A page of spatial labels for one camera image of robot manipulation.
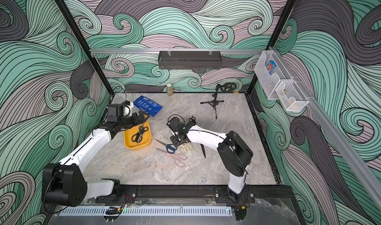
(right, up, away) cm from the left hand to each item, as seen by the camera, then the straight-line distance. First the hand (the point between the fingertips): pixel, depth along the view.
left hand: (144, 115), depth 84 cm
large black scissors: (+35, -21, +6) cm, 41 cm away
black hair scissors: (+29, -4, +20) cm, 35 cm away
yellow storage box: (-1, -16, +7) cm, 17 cm away
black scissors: (-7, -15, +11) cm, 20 cm away
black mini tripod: (+45, +8, +22) cm, 51 cm away
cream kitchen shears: (+24, -20, +6) cm, 32 cm away
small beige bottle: (+11, +18, +30) cm, 37 cm away
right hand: (+20, -14, +5) cm, 25 cm away
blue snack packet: (-8, +7, +26) cm, 28 cm away
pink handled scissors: (+20, -26, +2) cm, 33 cm away
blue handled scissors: (+15, -21, +6) cm, 26 cm away
